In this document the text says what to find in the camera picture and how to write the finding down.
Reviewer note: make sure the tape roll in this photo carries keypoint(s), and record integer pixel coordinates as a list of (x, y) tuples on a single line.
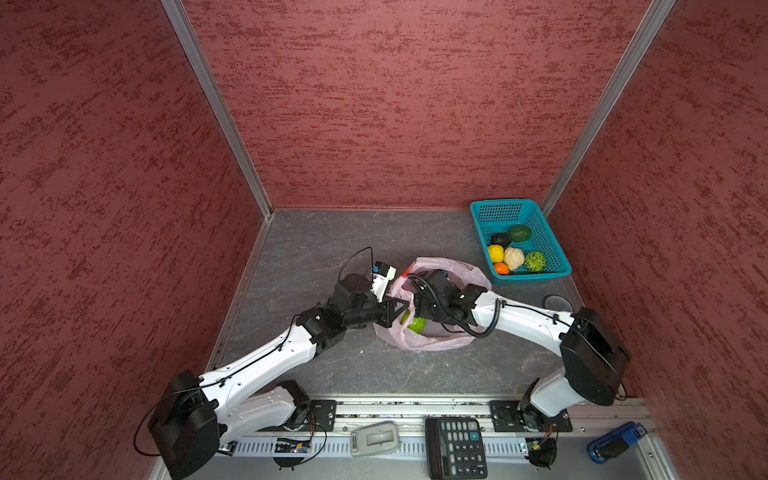
[(556, 302)]

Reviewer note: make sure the pink plastic bag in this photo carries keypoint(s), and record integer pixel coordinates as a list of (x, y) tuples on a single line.
[(431, 338)]

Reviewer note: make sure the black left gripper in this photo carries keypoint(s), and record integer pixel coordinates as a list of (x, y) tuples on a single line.
[(390, 310)]

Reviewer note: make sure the teal plastic perforated basket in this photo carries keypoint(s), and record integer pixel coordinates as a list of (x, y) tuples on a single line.
[(492, 217)]

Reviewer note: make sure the blue black device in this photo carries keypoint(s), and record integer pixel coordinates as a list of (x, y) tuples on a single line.
[(616, 442)]

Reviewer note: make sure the beige potato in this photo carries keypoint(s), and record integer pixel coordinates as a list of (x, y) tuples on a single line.
[(513, 258)]

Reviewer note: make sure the aluminium front rail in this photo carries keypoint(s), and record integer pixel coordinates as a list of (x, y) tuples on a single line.
[(354, 411)]

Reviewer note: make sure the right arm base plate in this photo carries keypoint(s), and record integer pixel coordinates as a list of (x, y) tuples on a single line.
[(510, 417)]

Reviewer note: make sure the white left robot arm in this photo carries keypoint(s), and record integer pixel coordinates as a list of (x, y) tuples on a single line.
[(197, 415)]

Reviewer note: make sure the dark green avocado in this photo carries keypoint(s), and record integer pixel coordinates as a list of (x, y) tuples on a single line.
[(520, 233)]

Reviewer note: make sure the black calculator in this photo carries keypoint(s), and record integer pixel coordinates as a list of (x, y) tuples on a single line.
[(454, 448)]

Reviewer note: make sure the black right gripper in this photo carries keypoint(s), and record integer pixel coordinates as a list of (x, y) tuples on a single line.
[(422, 302)]

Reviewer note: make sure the aluminium corner post right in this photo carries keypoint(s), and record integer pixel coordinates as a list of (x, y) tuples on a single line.
[(644, 35)]

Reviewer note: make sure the bright green round fruit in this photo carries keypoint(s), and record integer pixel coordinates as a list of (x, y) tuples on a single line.
[(415, 324)]

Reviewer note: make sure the aluminium corner post left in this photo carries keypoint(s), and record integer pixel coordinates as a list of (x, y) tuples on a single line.
[(182, 26)]

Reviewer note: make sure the dark purple mangosteen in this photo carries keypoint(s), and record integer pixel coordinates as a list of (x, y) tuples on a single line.
[(502, 239)]

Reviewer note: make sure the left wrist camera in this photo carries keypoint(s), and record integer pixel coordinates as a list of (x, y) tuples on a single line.
[(356, 291)]

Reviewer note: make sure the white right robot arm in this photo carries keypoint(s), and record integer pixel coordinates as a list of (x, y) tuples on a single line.
[(594, 360)]

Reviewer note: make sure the yellow fruit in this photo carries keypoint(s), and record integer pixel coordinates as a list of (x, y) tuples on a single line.
[(496, 253)]

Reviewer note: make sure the grey plastic device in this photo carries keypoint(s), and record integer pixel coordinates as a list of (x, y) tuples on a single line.
[(377, 439)]

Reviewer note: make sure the aluminium corner post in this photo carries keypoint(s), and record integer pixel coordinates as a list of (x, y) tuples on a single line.
[(644, 35), (182, 26)]

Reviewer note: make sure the left circuit board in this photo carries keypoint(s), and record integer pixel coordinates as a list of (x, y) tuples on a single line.
[(287, 446)]

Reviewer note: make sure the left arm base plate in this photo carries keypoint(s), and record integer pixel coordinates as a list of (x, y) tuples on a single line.
[(322, 412)]

